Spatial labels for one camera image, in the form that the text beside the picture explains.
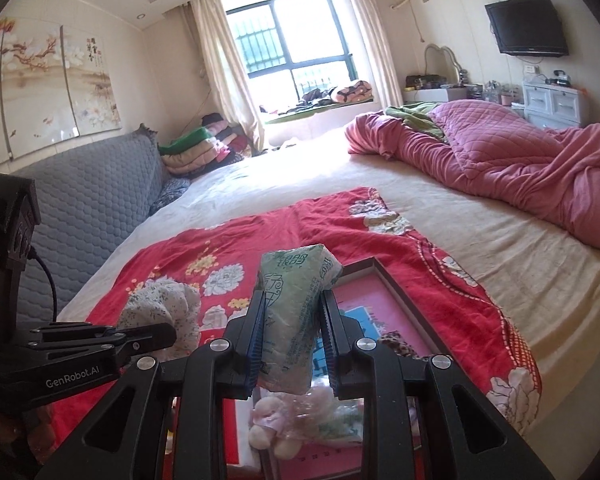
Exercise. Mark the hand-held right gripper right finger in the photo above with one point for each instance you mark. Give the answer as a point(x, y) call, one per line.
point(330, 340)

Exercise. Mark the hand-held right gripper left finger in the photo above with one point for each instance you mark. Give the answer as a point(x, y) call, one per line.
point(255, 330)

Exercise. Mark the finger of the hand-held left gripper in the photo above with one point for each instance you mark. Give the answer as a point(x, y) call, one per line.
point(145, 337)

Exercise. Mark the white floral cloth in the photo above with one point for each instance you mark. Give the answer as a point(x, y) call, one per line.
point(170, 305)

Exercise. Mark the leopard print pouch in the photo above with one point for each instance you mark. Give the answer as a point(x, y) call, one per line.
point(400, 342)

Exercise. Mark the teddy bear pink dress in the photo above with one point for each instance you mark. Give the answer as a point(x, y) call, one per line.
point(270, 410)

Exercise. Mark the grey box tray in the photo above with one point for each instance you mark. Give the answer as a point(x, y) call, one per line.
point(365, 263)

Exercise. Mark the pink book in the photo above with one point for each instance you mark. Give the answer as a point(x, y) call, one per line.
point(375, 300)

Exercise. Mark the red cardboard box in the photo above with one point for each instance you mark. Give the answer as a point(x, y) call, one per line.
point(200, 430)

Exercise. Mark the red floral blanket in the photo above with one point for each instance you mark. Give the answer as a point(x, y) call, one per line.
point(280, 220)

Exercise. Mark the grey quilted headboard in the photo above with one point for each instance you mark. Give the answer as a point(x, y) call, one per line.
point(90, 200)

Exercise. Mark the bed with cream sheet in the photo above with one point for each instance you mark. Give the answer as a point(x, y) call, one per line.
point(480, 260)

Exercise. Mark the pile of folded clothes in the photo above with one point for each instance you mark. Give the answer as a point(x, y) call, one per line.
point(190, 150)

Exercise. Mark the dark clothes heap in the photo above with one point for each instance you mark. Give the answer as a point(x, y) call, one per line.
point(300, 102)

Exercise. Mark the green blanket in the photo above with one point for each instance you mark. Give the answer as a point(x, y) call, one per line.
point(415, 115)

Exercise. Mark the patterned folded blanket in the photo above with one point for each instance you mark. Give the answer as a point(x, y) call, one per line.
point(352, 92)

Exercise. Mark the pink quilt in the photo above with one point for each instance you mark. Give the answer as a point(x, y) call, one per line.
point(505, 160)

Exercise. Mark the cream curtain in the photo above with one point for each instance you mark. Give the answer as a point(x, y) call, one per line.
point(375, 35)
point(225, 75)

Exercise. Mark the white vanity table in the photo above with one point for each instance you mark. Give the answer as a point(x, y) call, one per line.
point(435, 95)

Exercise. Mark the window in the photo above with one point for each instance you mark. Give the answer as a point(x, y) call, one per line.
point(260, 35)

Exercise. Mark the row of cosmetic bottles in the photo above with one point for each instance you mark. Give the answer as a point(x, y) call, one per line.
point(495, 94)

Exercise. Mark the vanity mirror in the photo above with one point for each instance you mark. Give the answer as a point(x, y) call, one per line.
point(442, 65)

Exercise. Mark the white drawer cabinet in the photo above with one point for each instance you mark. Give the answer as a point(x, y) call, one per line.
point(555, 105)

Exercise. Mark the black television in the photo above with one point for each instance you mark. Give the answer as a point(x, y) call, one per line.
point(525, 25)

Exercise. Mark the white wall socket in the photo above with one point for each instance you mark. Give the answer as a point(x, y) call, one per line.
point(531, 69)

